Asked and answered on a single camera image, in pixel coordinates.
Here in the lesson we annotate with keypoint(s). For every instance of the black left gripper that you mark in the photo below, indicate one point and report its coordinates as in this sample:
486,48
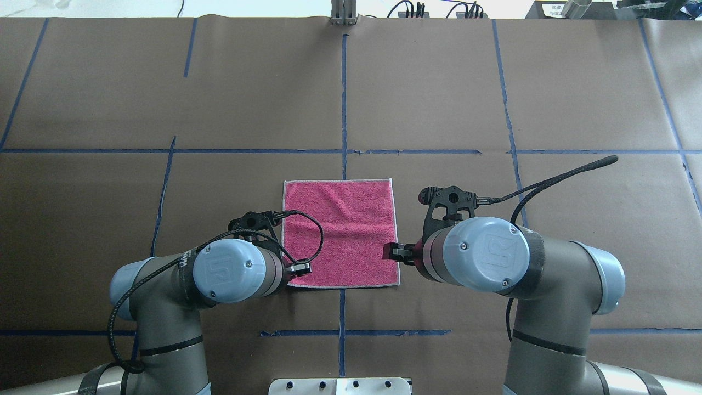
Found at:
299,269

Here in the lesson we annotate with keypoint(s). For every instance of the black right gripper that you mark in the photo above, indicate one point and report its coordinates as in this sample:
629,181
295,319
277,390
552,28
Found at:
412,254

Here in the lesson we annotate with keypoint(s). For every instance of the pink towel with white trim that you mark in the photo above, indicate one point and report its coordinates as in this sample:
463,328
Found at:
358,219

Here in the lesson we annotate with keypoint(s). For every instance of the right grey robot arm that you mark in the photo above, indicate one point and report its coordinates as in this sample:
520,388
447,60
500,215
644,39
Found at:
559,286

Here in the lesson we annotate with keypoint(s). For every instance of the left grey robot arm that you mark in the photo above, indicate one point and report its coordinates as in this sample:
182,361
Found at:
154,331

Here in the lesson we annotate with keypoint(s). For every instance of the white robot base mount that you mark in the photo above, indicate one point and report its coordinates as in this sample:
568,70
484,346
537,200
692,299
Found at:
341,385

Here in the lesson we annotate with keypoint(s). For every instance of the aluminium frame post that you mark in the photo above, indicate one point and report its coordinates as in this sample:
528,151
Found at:
343,13

